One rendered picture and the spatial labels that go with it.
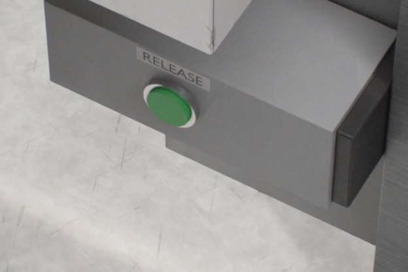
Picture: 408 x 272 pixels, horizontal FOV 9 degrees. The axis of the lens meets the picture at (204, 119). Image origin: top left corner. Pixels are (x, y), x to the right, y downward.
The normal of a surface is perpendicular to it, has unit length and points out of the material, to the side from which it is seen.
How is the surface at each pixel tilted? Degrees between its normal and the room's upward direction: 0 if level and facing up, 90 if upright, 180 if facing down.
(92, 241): 0
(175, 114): 90
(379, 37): 0
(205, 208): 0
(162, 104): 90
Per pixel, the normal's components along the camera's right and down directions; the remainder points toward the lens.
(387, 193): -0.50, 0.70
